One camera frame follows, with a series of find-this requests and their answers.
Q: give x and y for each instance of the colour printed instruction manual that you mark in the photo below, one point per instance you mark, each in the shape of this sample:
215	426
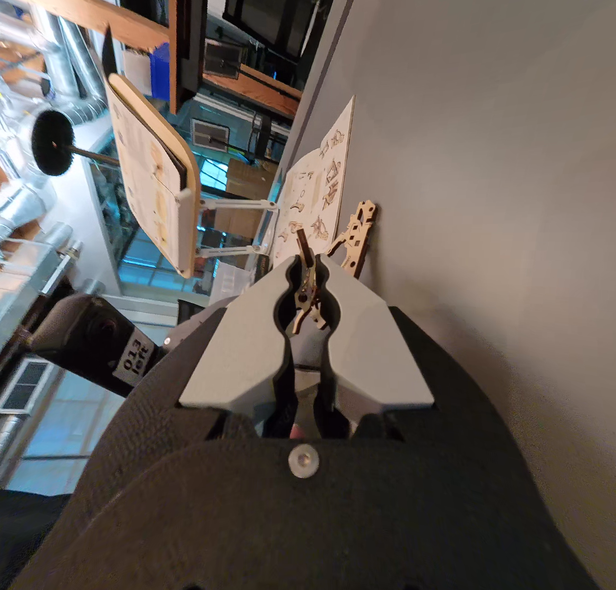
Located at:
139	166

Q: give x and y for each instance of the white vent grille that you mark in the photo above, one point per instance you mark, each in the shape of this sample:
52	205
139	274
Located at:
24	385

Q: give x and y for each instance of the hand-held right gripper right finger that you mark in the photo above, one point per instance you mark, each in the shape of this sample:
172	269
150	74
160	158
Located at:
375	354

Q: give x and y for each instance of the open instruction booklet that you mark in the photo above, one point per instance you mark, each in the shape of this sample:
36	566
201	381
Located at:
332	166

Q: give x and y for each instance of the black fuzzy disc on rod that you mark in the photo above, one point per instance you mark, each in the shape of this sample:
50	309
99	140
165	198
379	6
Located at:
50	142

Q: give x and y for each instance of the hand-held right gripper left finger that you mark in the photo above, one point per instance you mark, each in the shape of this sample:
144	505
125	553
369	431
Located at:
236	354

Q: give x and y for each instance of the wooden model lever assembly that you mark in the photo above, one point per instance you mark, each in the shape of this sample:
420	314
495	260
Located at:
308	291

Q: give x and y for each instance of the silver ventilation duct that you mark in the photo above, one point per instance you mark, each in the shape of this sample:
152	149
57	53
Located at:
33	282

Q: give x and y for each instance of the black office chair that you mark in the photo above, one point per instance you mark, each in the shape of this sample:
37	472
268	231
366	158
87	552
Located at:
269	12

